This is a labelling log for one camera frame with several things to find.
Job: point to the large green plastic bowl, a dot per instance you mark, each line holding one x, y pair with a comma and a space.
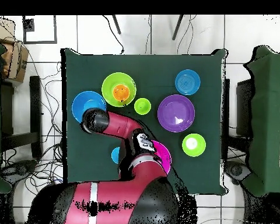
108, 88

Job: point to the pink plastic bowl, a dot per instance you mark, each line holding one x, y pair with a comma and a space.
164, 154

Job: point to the black tripod leg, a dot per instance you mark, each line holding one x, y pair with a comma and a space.
178, 28
116, 24

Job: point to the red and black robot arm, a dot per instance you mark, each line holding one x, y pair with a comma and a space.
121, 126

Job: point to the black metal stand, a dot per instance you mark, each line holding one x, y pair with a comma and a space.
35, 116

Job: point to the small green ribbed bowl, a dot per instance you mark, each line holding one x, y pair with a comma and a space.
193, 144

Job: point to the black square frame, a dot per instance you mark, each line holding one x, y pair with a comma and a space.
28, 25

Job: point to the cardboard box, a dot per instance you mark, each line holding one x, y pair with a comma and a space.
2, 30
17, 60

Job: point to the dark green tablecloth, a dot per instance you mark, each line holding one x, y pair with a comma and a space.
154, 65

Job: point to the orange plastic cup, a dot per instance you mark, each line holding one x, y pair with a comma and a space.
121, 92

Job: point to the small blue patterned bowl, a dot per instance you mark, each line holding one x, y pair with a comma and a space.
187, 82

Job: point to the blue plastic cup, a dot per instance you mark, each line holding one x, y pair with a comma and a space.
116, 155

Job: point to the purple plastic bowl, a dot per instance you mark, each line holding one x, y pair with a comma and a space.
175, 112

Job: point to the large blue plastic bowl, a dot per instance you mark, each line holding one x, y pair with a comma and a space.
84, 102

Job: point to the grey pedestal foot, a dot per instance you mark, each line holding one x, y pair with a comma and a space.
18, 170
236, 170

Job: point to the green plastic cup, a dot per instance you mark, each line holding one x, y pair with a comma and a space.
142, 106

